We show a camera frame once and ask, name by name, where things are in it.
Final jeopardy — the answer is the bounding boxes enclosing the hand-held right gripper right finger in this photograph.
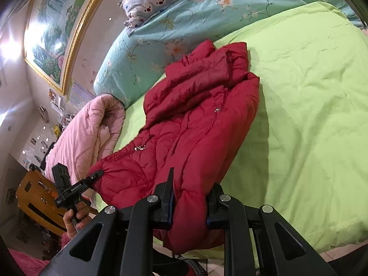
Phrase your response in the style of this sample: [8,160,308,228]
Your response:
[205,183,337,276]

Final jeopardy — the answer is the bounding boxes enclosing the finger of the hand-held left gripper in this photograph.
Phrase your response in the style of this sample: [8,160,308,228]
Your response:
[86,170,104,185]

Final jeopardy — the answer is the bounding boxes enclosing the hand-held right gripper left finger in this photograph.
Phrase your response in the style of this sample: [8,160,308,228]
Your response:
[39,167,175,276]

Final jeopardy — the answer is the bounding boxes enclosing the red quilted jacket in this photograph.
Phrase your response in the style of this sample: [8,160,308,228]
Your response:
[86,40,261,255]

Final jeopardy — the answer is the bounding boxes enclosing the person's left hand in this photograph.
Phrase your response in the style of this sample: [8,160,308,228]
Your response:
[63,201,93,237]

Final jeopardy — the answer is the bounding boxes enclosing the pink quilted comforter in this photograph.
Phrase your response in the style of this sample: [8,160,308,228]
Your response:
[43,93,127,204]

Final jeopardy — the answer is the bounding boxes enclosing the person's pink fuzzy clothing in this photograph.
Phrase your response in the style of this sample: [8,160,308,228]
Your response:
[8,247,59,276]

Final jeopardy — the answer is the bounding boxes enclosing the teal floral quilt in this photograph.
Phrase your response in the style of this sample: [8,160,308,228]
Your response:
[93,0,360,108]

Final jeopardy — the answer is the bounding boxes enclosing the light green blanket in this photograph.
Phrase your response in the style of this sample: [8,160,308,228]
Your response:
[113,1,368,261]

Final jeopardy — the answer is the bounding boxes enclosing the gold framed landscape painting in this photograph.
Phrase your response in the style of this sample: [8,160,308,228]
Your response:
[24,0,118,94]

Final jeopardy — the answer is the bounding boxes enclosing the wall calendar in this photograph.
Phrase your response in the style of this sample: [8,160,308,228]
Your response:
[67,81,90,113]

